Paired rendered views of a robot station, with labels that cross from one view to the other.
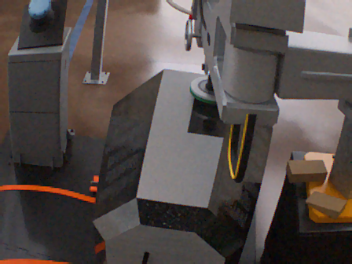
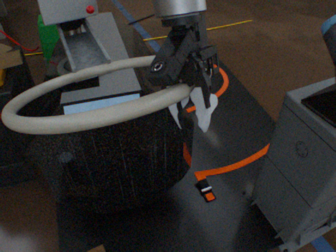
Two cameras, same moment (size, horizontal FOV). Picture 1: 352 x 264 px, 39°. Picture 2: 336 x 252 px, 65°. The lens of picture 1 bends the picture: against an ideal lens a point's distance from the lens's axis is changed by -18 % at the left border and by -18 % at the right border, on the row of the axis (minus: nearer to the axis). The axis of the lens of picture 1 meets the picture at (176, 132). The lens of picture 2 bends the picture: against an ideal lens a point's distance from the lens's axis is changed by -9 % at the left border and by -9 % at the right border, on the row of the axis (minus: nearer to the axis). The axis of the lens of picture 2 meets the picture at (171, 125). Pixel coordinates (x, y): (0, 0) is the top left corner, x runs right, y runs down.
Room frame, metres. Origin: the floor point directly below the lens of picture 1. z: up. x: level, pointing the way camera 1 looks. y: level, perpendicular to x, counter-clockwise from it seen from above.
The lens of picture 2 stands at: (3.56, -0.11, 1.59)
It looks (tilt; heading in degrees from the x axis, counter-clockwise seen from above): 43 degrees down; 161
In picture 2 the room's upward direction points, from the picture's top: straight up
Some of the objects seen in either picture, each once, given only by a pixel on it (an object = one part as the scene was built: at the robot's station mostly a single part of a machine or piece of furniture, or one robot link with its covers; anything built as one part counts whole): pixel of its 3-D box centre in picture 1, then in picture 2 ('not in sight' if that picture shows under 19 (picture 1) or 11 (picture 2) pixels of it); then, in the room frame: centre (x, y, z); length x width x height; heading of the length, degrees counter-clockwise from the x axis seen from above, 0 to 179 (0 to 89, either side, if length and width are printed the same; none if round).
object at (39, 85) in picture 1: (38, 96); (313, 166); (2.94, 0.92, 0.43); 0.50 x 0.50 x 0.85; 5
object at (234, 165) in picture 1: (240, 137); not in sight; (1.68, -0.22, 1.10); 0.23 x 0.03 x 0.32; 6
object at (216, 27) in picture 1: (233, 42); not in sight; (1.94, -0.18, 1.35); 0.74 x 0.23 x 0.49; 6
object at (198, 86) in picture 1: (214, 88); (79, 64); (2.33, -0.15, 0.91); 0.21 x 0.21 x 0.01
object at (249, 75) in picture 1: (251, 64); not in sight; (1.68, -0.23, 1.39); 0.19 x 0.19 x 0.20
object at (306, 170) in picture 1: (306, 170); (4, 60); (1.91, -0.60, 0.81); 0.20 x 0.10 x 0.05; 98
